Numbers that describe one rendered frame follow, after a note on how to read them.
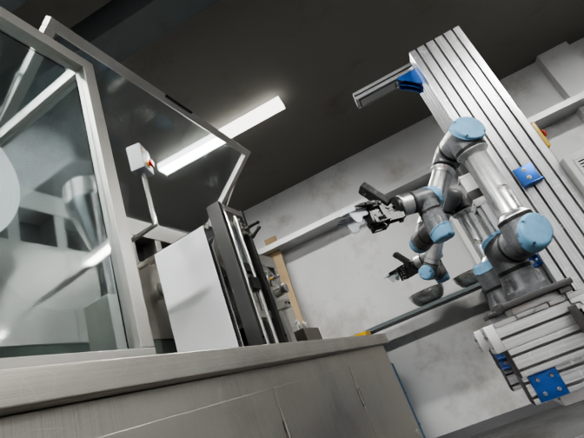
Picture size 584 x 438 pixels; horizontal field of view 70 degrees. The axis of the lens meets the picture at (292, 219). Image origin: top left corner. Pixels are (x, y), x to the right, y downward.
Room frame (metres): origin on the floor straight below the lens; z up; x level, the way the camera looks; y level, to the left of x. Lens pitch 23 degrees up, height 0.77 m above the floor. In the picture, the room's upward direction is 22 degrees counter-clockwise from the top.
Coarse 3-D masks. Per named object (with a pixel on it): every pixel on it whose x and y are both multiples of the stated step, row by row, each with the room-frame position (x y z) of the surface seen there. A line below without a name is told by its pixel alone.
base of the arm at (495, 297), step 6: (492, 288) 1.97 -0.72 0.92; (498, 288) 1.96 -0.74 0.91; (486, 294) 2.03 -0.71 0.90; (492, 294) 1.98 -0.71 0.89; (498, 294) 1.96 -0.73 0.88; (492, 300) 1.99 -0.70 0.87; (498, 300) 1.96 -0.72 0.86; (504, 300) 1.95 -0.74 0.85; (492, 306) 2.00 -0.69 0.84; (498, 306) 1.97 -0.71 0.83; (492, 312) 2.02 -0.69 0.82
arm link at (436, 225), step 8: (432, 208) 1.30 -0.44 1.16; (440, 208) 1.31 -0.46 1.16; (424, 216) 1.32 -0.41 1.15; (432, 216) 1.30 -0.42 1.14; (440, 216) 1.30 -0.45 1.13; (424, 224) 1.34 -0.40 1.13; (432, 224) 1.31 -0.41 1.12; (440, 224) 1.30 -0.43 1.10; (448, 224) 1.31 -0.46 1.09; (424, 232) 1.36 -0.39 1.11; (432, 232) 1.32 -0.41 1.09; (440, 232) 1.31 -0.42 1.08; (448, 232) 1.30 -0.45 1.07; (424, 240) 1.39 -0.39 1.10; (432, 240) 1.38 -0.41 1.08; (440, 240) 1.32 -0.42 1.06
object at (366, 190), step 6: (360, 186) 1.29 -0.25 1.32; (366, 186) 1.28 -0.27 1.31; (360, 192) 1.31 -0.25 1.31; (366, 192) 1.29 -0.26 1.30; (372, 192) 1.28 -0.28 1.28; (378, 192) 1.28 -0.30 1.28; (366, 198) 1.32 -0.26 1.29; (372, 198) 1.30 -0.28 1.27; (378, 198) 1.28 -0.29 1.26; (384, 198) 1.28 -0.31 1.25
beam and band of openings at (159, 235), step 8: (128, 224) 1.45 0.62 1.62; (136, 224) 1.50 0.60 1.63; (144, 224) 1.54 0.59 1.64; (136, 232) 1.49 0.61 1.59; (152, 232) 1.58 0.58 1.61; (160, 232) 1.62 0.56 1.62; (168, 232) 1.67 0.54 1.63; (176, 232) 1.73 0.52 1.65; (136, 240) 1.53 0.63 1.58; (144, 240) 1.55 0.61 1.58; (152, 240) 1.58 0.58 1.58; (160, 240) 1.61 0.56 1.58; (168, 240) 1.66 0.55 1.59; (176, 240) 1.72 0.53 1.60; (208, 240) 1.96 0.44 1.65; (136, 248) 1.57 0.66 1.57; (144, 248) 1.60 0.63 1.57; (152, 248) 1.59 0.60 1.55; (160, 248) 1.60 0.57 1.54; (136, 256) 1.46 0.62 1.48; (144, 256) 1.60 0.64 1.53; (264, 256) 2.50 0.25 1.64; (152, 264) 1.53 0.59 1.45; (264, 264) 2.47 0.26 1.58; (272, 264) 2.57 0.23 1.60; (272, 272) 2.59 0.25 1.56; (280, 280) 2.61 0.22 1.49
